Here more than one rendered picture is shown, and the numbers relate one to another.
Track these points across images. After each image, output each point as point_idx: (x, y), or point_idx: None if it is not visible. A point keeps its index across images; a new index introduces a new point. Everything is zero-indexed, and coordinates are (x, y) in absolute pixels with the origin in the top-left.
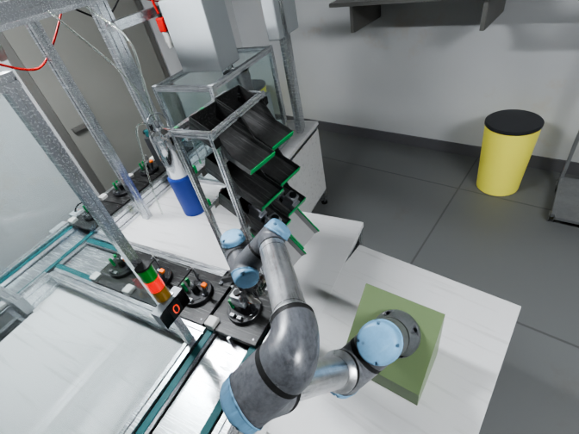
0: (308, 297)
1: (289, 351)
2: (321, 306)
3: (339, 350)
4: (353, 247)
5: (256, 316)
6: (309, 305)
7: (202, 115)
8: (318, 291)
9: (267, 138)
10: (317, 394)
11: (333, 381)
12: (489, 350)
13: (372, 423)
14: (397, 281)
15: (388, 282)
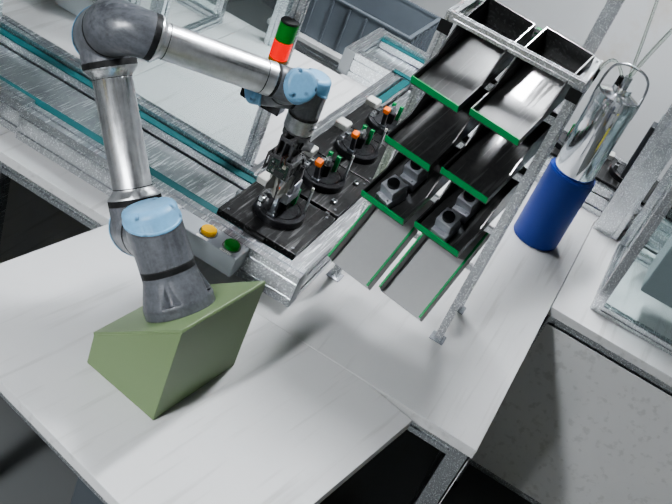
0: (302, 314)
1: (112, 2)
2: (279, 323)
3: (157, 192)
4: (410, 418)
5: (263, 215)
6: (286, 311)
7: (506, 17)
8: (311, 329)
9: (500, 111)
10: (100, 125)
11: (112, 151)
12: (137, 491)
13: (83, 311)
14: (310, 437)
15: (311, 423)
